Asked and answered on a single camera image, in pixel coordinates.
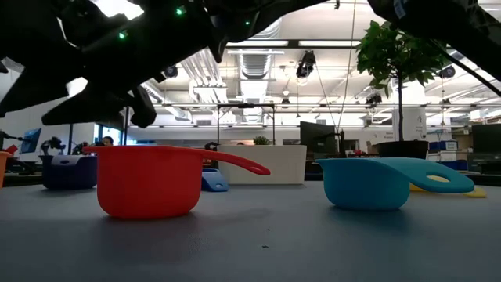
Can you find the yellow measuring cup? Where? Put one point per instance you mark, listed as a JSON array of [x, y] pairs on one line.
[[479, 192]]

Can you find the purple measuring cup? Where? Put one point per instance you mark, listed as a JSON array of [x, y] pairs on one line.
[[70, 174]]

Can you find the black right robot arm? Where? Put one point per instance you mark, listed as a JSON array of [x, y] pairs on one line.
[[450, 19]]

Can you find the white plastic basket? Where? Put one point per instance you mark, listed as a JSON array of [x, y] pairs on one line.
[[274, 164]]

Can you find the black ceiling-hung device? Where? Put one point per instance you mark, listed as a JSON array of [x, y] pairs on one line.
[[306, 64]]

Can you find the green leafy plant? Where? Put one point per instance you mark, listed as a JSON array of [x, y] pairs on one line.
[[395, 55]]

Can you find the blue measuring cup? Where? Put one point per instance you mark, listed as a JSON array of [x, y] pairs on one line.
[[213, 182]]

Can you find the orange measuring cup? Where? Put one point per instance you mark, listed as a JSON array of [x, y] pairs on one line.
[[3, 168]]

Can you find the blue-lit computer monitor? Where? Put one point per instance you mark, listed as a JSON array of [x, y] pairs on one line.
[[30, 140]]

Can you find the small green potted plant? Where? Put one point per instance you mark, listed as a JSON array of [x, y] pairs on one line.
[[261, 140]]

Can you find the background black robot arm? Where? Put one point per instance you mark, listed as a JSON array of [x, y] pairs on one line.
[[52, 144]]

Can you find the red measuring cup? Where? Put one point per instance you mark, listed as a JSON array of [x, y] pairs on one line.
[[148, 184]]

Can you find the black plant pot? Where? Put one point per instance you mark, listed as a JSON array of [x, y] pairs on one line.
[[403, 149]]

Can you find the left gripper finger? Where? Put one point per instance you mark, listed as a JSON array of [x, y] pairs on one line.
[[35, 70], [98, 105]]

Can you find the dark computer monitor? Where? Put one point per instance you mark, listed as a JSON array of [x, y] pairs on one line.
[[487, 137], [317, 137]]

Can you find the teal measuring cup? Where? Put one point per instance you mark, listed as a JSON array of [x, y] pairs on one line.
[[364, 184]]

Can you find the person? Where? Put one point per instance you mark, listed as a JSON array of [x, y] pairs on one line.
[[107, 141]]

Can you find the blue storage bin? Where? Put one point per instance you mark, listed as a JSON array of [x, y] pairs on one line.
[[444, 145]]

